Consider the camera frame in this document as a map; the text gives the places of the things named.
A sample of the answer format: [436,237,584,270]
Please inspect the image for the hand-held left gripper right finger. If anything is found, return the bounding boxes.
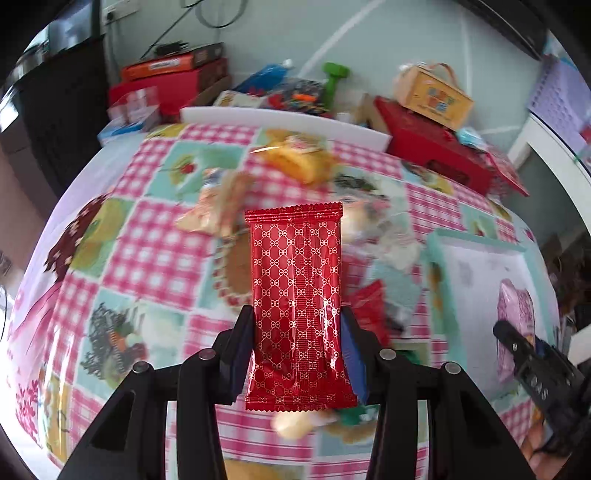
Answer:
[339,307,536,480]

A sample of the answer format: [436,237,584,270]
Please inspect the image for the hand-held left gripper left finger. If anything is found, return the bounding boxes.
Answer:
[58,305,256,480]

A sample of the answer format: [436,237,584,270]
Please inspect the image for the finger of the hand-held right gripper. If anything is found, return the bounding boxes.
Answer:
[492,319,533,371]

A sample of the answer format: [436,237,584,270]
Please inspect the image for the pink snack packet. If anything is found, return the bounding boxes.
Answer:
[498,279,539,384]

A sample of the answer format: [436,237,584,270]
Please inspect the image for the white tray box teal rim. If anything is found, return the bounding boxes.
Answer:
[425,230,561,409]

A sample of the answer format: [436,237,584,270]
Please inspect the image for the red patterned snack packet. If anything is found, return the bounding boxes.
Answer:
[244,202,358,411]

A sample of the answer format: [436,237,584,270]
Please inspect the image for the person's right hand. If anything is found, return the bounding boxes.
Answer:
[521,419,563,472]

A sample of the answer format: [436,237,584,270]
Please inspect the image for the red flower snack packet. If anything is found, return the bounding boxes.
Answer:
[353,279,389,343]

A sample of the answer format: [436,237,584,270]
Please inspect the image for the orange print bread packet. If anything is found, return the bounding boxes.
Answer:
[178,168,256,239]

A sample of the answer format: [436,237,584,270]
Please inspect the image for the red patterned box lid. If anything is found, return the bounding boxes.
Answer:
[485,148,530,197]

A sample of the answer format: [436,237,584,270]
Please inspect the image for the white desk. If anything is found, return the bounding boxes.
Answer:
[508,113,591,208]

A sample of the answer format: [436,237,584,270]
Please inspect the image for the wet wipes pack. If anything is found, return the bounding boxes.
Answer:
[457,127,486,151]

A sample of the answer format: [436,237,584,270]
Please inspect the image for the yellow snack packet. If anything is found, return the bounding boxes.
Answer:
[256,133,339,184]

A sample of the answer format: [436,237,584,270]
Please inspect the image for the large red gift box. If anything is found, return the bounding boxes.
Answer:
[375,97,493,195]

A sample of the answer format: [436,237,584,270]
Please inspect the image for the white foam board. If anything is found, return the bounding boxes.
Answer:
[180,107,393,151]

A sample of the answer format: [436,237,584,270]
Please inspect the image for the purple plastic basket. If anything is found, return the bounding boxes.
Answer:
[529,58,591,148]

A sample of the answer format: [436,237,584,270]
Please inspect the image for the blue box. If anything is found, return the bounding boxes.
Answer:
[98,121,145,147]

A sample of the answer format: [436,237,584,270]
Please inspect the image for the pale yellow snack box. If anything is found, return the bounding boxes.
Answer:
[215,90,265,110]

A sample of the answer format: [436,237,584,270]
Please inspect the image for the bag of colourful toys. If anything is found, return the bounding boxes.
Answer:
[259,78,331,116]

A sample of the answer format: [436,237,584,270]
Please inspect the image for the pink and white pack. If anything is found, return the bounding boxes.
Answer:
[108,88,160,128]

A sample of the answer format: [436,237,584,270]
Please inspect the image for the blue bottle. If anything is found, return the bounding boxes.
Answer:
[233,60,294,95]

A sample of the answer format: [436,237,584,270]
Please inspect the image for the green dumbbell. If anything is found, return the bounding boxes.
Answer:
[322,62,351,112]

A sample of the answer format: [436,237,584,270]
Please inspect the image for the stack of red boxes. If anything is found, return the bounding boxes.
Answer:
[108,44,232,121]

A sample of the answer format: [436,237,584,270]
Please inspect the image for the black monitor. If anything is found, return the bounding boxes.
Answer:
[0,18,108,139]

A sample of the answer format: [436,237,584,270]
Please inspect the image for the orange carry box with handle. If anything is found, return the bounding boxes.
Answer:
[393,62,475,131]

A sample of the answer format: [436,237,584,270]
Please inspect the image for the black cables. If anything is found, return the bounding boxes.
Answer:
[148,0,247,52]

